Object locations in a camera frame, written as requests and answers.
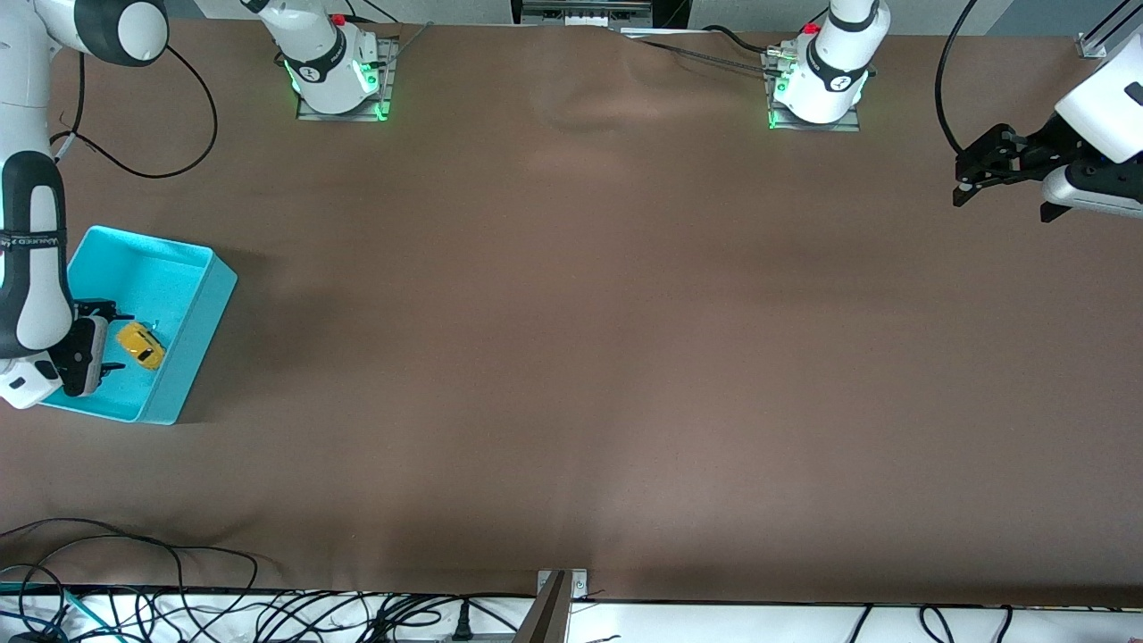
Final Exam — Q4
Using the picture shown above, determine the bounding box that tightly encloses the black electronics box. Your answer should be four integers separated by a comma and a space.
512, 0, 659, 29

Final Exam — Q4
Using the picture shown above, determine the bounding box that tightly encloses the grey braided cable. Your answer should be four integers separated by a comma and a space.
625, 36, 771, 76

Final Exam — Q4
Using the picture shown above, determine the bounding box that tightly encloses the turquoise plastic bin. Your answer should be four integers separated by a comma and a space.
40, 225, 238, 426

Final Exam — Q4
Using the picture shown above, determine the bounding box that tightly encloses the aluminium frame profile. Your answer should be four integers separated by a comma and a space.
1076, 0, 1143, 60

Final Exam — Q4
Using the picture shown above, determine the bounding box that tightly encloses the yellow beetle toy car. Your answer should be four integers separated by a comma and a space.
116, 322, 167, 371

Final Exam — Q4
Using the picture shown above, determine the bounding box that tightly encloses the teal cable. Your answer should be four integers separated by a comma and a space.
0, 580, 101, 630

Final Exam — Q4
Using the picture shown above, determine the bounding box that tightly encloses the thin grey cable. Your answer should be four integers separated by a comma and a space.
393, 21, 436, 65

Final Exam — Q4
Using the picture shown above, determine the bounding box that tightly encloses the thin black cable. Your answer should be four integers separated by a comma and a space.
16, 534, 188, 643
0, 516, 261, 643

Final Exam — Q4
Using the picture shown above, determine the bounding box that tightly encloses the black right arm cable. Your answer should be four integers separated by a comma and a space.
49, 45, 221, 180

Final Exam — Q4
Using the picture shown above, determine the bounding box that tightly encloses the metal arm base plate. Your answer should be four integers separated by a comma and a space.
766, 49, 864, 133
296, 36, 399, 122

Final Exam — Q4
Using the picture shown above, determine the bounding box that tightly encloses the metal table edge bracket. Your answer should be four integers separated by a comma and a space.
513, 569, 588, 643

